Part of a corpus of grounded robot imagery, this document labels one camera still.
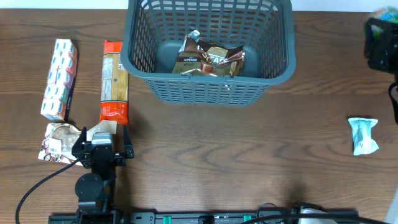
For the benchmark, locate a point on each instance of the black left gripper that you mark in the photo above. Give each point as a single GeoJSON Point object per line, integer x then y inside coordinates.
{"type": "Point", "coordinates": [101, 154]}

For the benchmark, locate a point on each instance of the teal wipes packet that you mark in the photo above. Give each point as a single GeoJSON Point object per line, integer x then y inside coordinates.
{"type": "Point", "coordinates": [363, 143]}

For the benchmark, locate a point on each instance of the gold coffee bag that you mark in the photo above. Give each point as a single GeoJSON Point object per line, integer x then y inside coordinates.
{"type": "Point", "coordinates": [199, 57]}

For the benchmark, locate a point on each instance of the green lid jar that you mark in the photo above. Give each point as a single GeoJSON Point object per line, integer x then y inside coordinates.
{"type": "Point", "coordinates": [387, 13]}

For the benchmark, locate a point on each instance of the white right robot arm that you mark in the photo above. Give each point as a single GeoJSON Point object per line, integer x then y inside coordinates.
{"type": "Point", "coordinates": [310, 215]}

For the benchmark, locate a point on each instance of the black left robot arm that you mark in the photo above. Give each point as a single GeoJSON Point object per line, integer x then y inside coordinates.
{"type": "Point", "coordinates": [95, 190]}

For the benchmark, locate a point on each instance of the tissue pack multipack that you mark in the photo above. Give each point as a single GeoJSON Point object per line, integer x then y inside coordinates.
{"type": "Point", "coordinates": [60, 81]}

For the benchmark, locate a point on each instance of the crumpled snack bag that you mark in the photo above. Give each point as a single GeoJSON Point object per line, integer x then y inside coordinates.
{"type": "Point", "coordinates": [60, 137]}

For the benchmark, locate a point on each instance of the red spaghetti packet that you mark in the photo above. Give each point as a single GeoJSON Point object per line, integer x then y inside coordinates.
{"type": "Point", "coordinates": [114, 85]}

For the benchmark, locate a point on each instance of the grey plastic basket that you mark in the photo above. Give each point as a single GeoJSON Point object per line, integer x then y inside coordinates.
{"type": "Point", "coordinates": [155, 29]}

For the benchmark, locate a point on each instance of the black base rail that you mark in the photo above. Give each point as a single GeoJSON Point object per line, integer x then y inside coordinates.
{"type": "Point", "coordinates": [162, 218]}

